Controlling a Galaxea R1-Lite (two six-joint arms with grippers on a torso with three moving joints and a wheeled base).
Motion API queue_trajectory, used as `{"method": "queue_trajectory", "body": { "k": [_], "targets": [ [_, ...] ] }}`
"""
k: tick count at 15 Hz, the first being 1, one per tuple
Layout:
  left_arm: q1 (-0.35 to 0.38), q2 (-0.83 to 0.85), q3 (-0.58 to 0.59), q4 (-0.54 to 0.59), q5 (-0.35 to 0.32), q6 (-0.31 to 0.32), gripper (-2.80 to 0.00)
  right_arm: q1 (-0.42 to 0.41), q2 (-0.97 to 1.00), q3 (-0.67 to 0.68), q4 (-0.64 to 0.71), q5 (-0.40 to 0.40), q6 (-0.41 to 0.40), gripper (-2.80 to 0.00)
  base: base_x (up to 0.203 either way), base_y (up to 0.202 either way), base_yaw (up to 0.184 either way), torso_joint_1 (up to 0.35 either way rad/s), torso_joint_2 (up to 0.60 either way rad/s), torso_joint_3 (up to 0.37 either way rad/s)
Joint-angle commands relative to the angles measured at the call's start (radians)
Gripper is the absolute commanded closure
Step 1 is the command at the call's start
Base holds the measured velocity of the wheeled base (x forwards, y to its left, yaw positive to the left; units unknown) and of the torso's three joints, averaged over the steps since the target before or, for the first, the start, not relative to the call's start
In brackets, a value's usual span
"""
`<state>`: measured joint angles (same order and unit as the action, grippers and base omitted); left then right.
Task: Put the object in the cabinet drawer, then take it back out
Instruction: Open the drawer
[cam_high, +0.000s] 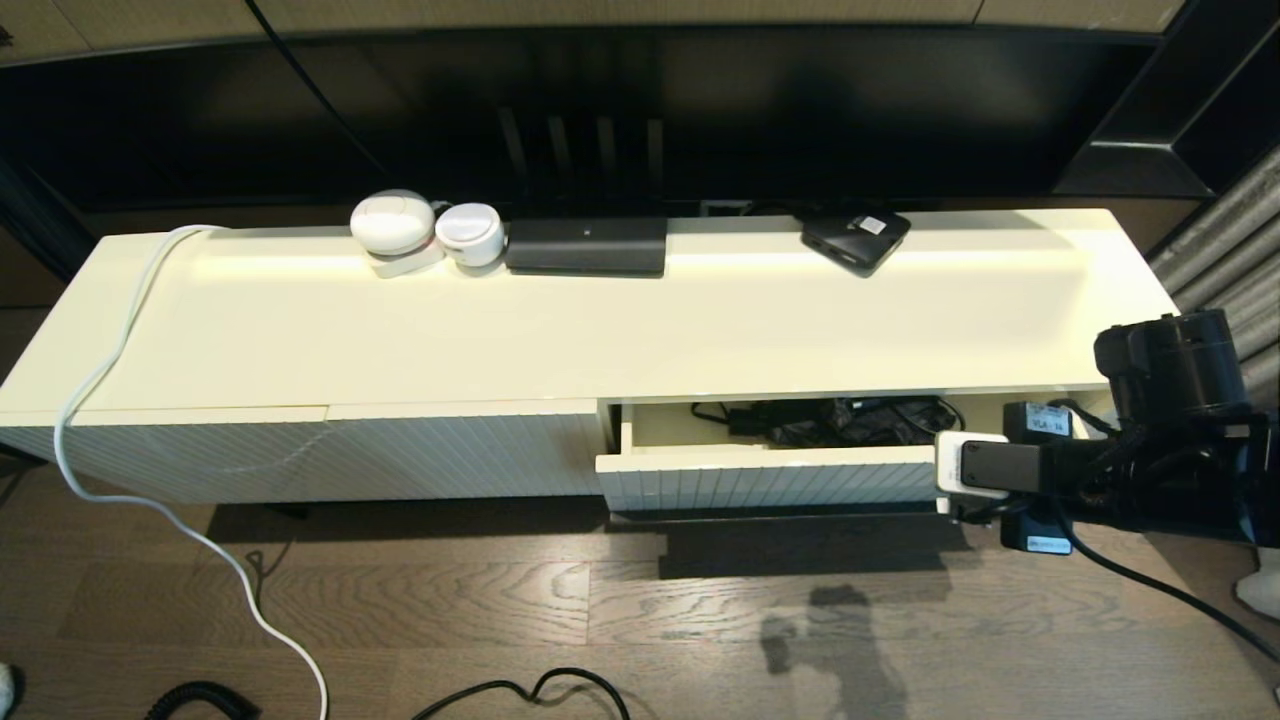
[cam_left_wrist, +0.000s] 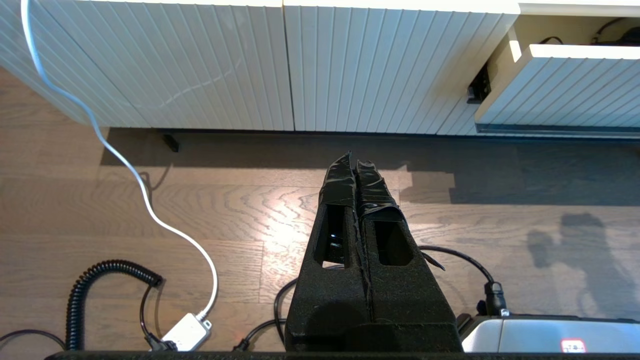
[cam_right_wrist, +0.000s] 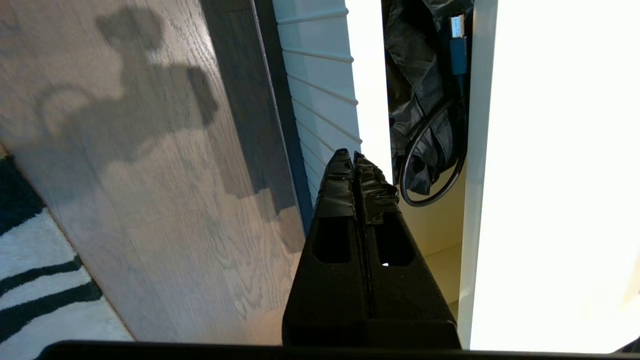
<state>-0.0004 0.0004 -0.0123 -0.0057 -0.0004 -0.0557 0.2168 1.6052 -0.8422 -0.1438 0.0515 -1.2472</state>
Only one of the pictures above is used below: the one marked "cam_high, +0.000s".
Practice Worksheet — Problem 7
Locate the black umbrella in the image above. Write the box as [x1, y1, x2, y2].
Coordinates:
[690, 397, 951, 449]

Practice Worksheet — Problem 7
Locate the white fluted drawer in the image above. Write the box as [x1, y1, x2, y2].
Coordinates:
[596, 390, 1116, 513]

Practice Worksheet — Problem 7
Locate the white tv cabinet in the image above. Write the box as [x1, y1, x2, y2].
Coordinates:
[0, 208, 1231, 521]

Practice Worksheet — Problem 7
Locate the white rounded floor object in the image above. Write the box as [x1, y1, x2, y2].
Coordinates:
[1236, 560, 1280, 621]

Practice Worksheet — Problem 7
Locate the grey curtain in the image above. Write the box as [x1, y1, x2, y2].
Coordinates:
[1145, 140, 1280, 401]

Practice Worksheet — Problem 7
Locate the small black set-top box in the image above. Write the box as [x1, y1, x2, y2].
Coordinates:
[800, 210, 913, 278]

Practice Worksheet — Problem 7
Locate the black shelf unit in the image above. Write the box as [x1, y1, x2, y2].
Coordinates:
[1050, 0, 1280, 199]

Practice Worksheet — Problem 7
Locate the black television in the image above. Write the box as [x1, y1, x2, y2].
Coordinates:
[0, 22, 1176, 216]

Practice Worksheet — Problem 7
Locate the black router with antennas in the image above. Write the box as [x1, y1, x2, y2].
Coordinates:
[497, 106, 669, 278]

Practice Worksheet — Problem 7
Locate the small white round device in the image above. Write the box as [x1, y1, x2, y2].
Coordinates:
[435, 203, 506, 268]

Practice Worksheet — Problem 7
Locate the white egg-shaped device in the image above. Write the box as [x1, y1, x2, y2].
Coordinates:
[350, 189, 438, 257]

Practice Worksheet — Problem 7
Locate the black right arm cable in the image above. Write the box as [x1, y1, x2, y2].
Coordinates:
[1072, 522, 1280, 663]

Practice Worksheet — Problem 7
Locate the black floor cable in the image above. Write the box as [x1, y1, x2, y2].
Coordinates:
[410, 667, 631, 720]

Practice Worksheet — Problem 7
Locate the black coiled cable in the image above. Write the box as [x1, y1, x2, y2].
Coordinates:
[145, 680, 263, 720]

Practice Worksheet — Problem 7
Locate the white power cable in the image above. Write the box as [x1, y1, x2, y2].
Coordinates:
[53, 225, 331, 720]

